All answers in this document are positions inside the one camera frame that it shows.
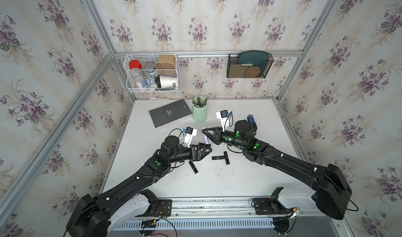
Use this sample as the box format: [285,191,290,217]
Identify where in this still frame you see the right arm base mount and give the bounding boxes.
[251,187,298,218]

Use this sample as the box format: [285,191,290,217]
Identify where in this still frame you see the pens in cup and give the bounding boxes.
[192,96,208,108]

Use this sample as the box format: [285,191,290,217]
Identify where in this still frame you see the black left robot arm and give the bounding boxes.
[66,135,212,237]

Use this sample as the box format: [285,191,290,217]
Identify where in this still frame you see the black lipstick upright silver band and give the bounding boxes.
[224,151,230,165]

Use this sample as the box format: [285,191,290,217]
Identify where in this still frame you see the black lipstick gold band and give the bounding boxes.
[189,161,199,175]

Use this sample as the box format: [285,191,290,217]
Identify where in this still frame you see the black lipstick silver band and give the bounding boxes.
[212,155,226,160]
[224,151,230,165]

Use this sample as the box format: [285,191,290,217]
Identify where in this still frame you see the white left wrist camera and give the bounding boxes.
[183,127,197,148]

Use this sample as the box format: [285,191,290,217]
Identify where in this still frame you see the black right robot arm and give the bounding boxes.
[202,120,352,220]

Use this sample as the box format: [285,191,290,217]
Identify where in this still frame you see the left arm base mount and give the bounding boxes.
[139,189,172,218]

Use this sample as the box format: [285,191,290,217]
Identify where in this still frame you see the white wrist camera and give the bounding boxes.
[183,127,197,148]
[216,110,231,132]

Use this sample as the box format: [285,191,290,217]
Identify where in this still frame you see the aluminium front rail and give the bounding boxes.
[87,195,343,219]

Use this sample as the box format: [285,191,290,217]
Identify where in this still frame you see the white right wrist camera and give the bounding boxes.
[216,110,231,132]

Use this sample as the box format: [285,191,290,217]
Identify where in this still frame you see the white wire wall basket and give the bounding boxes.
[124,53,179,93]

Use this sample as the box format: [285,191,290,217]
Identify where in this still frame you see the black mesh wall organizer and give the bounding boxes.
[226,53,274,79]

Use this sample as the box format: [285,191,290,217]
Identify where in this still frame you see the white cylindrical speaker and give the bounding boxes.
[156,75,178,88]

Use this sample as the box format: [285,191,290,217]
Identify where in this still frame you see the mint green pen cup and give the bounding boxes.
[192,103,208,122]

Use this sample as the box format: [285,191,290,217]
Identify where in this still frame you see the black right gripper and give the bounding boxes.
[201,125,247,151]

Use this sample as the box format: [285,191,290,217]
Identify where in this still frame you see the clear plastic bottle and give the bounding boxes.
[130,68,147,89]

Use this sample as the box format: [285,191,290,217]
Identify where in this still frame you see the red lidded jar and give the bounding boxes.
[128,60,142,70]

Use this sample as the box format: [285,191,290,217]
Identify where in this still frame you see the dark grey notebook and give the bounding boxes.
[149,99,192,129]

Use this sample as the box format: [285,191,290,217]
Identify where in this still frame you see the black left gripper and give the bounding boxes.
[167,145,213,166]

